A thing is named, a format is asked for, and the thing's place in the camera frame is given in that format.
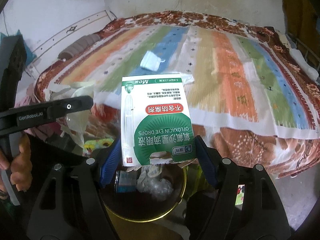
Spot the clear white plastic bag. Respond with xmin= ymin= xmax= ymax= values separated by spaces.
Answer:
xmin=44 ymin=81 xmax=94 ymax=147

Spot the green eye drops box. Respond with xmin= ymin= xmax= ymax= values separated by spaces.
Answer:
xmin=120 ymin=74 xmax=196 ymax=167

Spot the light blue face mask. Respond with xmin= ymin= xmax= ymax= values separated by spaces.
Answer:
xmin=139 ymin=51 xmax=165 ymax=72

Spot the surgical mask package bag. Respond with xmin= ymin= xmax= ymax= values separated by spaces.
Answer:
xmin=114 ymin=170 xmax=138 ymax=193

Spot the gold rimmed trash bin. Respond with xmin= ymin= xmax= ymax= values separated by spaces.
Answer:
xmin=99 ymin=162 xmax=188 ymax=223

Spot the person's left hand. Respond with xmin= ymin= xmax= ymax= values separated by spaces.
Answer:
xmin=1 ymin=134 xmax=33 ymax=191

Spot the teal blue bag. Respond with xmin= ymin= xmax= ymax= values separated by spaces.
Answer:
xmin=0 ymin=29 xmax=34 ymax=66

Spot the white bed headboard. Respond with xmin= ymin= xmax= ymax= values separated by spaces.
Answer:
xmin=26 ymin=10 xmax=116 ymax=80

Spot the white crumpled tissue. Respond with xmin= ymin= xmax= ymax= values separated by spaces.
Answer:
xmin=137 ymin=165 xmax=163 ymax=190

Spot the floral brown bed blanket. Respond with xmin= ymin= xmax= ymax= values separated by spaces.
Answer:
xmin=34 ymin=11 xmax=319 ymax=177

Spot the grey rolled pillow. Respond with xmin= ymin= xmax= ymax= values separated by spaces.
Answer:
xmin=58 ymin=34 xmax=101 ymax=60

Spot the striped colourful bed cloth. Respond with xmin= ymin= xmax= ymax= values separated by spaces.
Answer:
xmin=46 ymin=25 xmax=319 ymax=139

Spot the white roll beside bed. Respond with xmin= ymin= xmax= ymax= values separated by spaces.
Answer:
xmin=290 ymin=49 xmax=319 ymax=81

